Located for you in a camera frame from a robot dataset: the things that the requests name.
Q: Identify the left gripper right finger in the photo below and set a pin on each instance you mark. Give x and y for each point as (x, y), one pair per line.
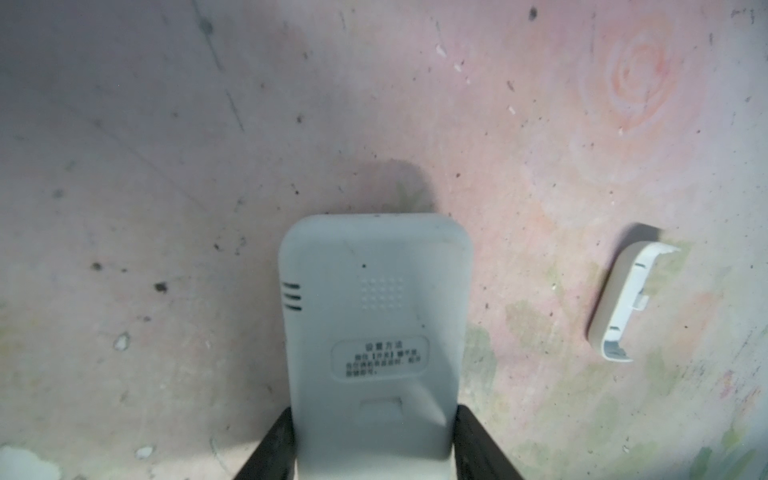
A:
(476, 454)

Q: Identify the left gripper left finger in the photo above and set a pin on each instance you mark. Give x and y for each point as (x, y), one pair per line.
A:
(275, 456)

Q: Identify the white remote control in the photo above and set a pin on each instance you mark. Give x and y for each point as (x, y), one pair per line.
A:
(375, 310)

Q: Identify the white battery cover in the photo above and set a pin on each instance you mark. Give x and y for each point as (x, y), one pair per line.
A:
(622, 295)

